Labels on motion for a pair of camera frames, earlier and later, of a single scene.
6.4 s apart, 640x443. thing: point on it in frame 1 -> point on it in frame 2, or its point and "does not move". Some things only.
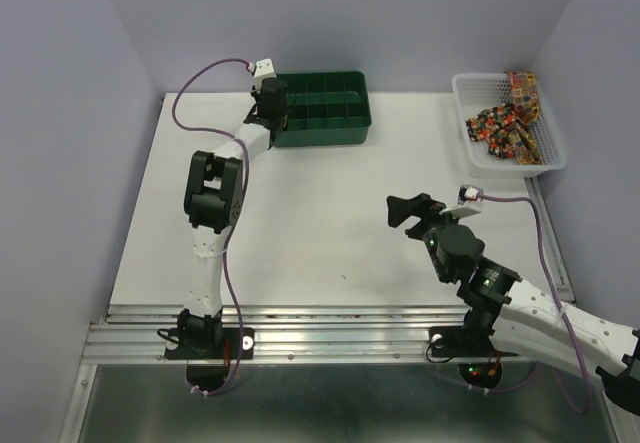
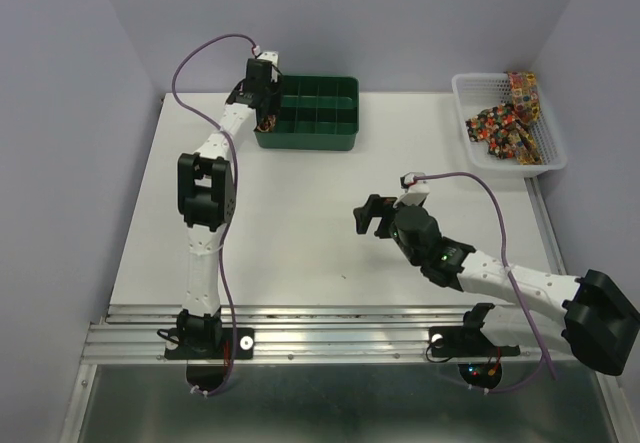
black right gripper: (421, 205) -> (376, 205)
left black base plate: (208, 344) does not move
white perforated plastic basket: (473, 92) does not move
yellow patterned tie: (526, 112) does not move
